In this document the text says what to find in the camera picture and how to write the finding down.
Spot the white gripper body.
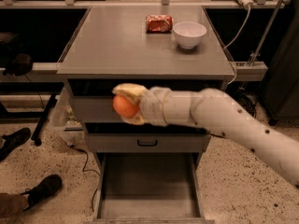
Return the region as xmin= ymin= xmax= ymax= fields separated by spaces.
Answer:
xmin=139 ymin=87 xmax=171 ymax=127

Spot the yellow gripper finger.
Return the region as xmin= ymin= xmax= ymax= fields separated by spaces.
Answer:
xmin=121 ymin=112 xmax=146 ymax=125
xmin=112 ymin=83 xmax=148 ymax=105

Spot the orange fruit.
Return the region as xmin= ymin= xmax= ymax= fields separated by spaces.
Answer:
xmin=113 ymin=95 xmax=139 ymax=119

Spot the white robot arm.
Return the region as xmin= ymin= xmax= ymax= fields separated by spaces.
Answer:
xmin=112 ymin=83 xmax=299 ymax=187

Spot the middle grey drawer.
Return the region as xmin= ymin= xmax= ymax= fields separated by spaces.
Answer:
xmin=85 ymin=122 xmax=211 ymax=153

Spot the grey drawer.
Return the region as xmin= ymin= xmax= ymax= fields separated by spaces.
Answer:
xmin=85 ymin=122 xmax=211 ymax=153
xmin=68 ymin=79 xmax=222 ymax=122
xmin=84 ymin=153 xmax=216 ymax=224

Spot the top grey drawer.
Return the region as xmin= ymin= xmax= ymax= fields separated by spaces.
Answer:
xmin=68 ymin=79 xmax=222 ymax=122

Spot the grey drawer cabinet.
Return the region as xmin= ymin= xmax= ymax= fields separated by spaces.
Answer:
xmin=56 ymin=5 xmax=235 ymax=224

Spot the bottom grey drawer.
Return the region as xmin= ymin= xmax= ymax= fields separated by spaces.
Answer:
xmin=84 ymin=153 xmax=216 ymax=224

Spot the crushed red soda can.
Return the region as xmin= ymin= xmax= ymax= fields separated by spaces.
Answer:
xmin=146 ymin=15 xmax=173 ymax=33

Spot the clear plastic bag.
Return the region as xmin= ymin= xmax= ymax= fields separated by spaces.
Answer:
xmin=50 ymin=88 xmax=84 ymax=146

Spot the white ceramic bowl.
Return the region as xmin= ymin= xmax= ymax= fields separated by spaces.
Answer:
xmin=173 ymin=21 xmax=207 ymax=49

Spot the black shoe near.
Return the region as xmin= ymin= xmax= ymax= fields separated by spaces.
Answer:
xmin=22 ymin=175 xmax=63 ymax=210

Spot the black shoe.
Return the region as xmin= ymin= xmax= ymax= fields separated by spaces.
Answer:
xmin=22 ymin=175 xmax=63 ymax=210
xmin=0 ymin=128 xmax=31 ymax=161

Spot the metal stand pole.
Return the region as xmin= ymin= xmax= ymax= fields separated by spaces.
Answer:
xmin=246 ymin=0 xmax=283 ymax=66

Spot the black shoe far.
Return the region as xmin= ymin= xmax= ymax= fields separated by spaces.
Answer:
xmin=0 ymin=128 xmax=31 ymax=161

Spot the dark grey cabinet right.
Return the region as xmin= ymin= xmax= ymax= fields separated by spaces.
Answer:
xmin=260 ymin=8 xmax=299 ymax=126

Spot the brown trouser leg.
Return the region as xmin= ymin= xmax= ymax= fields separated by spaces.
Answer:
xmin=0 ymin=193 xmax=29 ymax=218

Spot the black floor cable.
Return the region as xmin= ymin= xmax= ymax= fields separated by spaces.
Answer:
xmin=70 ymin=145 xmax=101 ymax=213

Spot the black cable bundle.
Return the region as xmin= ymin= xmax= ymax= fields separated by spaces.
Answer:
xmin=210 ymin=91 xmax=259 ymax=139

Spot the white power cable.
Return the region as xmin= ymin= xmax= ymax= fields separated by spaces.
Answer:
xmin=222 ymin=4 xmax=252 ymax=86

